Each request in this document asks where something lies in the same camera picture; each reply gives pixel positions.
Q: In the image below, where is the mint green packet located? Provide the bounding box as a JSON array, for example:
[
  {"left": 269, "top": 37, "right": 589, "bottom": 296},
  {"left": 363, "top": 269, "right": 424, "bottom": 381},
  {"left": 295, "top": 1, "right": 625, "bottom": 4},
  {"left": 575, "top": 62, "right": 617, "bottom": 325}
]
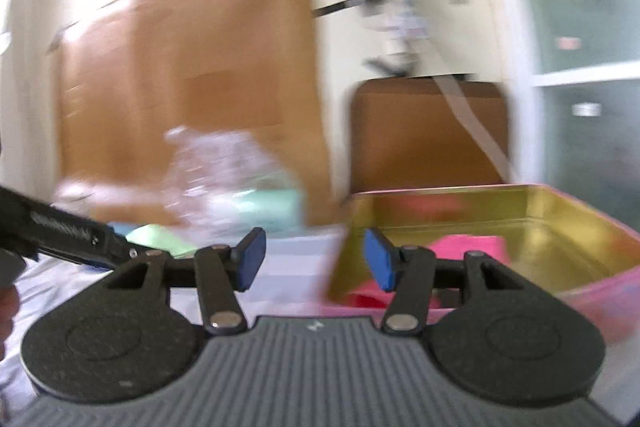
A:
[{"left": 210, "top": 187, "right": 307, "bottom": 234}]

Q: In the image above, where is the white bed sheet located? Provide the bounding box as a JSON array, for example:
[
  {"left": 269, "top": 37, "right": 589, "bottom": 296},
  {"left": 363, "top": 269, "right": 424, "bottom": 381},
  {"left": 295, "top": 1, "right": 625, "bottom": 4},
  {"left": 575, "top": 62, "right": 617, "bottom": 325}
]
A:
[{"left": 0, "top": 227, "right": 352, "bottom": 414}]

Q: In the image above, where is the pink tin box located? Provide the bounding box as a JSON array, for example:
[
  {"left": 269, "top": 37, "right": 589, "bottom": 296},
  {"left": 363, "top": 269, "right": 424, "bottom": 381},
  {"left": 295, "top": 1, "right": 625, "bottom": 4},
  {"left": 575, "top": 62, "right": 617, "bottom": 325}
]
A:
[{"left": 320, "top": 184, "right": 640, "bottom": 344}]

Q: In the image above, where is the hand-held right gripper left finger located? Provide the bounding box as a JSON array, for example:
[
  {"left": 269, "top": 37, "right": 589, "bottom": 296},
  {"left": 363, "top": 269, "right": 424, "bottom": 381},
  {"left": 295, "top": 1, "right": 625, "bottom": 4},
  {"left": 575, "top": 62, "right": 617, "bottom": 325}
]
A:
[{"left": 107, "top": 227, "right": 268, "bottom": 336}]

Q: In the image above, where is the small cardboard box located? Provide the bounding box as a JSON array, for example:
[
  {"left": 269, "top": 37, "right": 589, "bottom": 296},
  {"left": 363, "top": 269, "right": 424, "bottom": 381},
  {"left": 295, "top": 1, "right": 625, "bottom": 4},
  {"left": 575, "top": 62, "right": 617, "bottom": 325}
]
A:
[{"left": 346, "top": 76, "right": 512, "bottom": 196}]

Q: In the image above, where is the clear plastic bag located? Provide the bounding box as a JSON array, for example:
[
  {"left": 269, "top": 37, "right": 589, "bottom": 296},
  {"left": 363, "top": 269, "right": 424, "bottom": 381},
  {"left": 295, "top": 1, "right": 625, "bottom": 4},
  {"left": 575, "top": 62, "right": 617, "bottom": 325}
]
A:
[{"left": 161, "top": 126, "right": 302, "bottom": 234}]

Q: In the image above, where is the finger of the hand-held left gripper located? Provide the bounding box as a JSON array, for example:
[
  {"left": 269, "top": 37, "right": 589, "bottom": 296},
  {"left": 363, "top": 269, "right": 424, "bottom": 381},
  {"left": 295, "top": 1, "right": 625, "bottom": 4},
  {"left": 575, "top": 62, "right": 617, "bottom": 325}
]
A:
[{"left": 82, "top": 228, "right": 151, "bottom": 270}]

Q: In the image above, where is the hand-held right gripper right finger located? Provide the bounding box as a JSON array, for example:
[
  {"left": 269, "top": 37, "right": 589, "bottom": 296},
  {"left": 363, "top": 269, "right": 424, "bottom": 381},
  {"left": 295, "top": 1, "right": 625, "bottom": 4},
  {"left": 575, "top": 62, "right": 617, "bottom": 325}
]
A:
[{"left": 363, "top": 228, "right": 523, "bottom": 334}]

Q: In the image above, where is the pink cloth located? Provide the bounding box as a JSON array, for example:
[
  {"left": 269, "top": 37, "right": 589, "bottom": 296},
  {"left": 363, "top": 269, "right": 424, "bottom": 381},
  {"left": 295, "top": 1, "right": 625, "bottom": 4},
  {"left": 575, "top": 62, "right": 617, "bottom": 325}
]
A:
[{"left": 350, "top": 234, "right": 512, "bottom": 309}]

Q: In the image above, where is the white strap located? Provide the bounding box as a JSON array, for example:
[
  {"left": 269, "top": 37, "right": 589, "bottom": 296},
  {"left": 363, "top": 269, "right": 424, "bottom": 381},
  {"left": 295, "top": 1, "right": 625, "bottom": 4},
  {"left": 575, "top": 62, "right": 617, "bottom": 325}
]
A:
[{"left": 434, "top": 74, "right": 519, "bottom": 184}]

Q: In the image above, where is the person's left hand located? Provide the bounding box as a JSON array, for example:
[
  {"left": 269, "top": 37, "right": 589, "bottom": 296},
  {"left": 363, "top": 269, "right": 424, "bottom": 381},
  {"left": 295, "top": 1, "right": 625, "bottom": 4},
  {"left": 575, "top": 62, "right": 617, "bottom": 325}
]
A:
[{"left": 0, "top": 284, "right": 22, "bottom": 348}]

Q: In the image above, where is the large cardboard sheet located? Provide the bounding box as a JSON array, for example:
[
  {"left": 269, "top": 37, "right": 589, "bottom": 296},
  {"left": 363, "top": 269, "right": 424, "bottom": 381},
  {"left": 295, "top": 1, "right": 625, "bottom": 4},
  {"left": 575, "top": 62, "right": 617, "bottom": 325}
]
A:
[{"left": 51, "top": 0, "right": 332, "bottom": 229}]

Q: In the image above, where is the frosted glass window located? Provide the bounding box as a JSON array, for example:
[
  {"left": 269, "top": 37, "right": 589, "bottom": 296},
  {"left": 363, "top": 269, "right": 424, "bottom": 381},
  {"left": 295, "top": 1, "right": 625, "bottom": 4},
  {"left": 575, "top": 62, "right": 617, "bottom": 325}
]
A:
[{"left": 495, "top": 0, "right": 640, "bottom": 239}]

